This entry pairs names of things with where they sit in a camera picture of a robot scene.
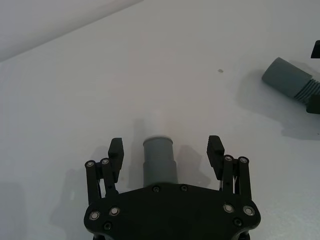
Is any grey threaded plastic pipe fitting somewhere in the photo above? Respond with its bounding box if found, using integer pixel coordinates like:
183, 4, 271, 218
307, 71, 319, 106
261, 56, 320, 106

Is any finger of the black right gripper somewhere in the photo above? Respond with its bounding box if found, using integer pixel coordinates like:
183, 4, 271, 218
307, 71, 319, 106
304, 94, 320, 116
310, 39, 320, 60

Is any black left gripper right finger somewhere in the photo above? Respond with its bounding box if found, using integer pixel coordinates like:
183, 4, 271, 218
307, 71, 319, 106
206, 135, 251, 201

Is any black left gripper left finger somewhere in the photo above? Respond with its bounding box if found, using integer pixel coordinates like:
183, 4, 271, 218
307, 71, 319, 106
84, 137, 125, 202

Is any short grey plastic pipe fitting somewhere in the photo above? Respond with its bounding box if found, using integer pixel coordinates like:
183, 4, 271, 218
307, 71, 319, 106
142, 134, 179, 189

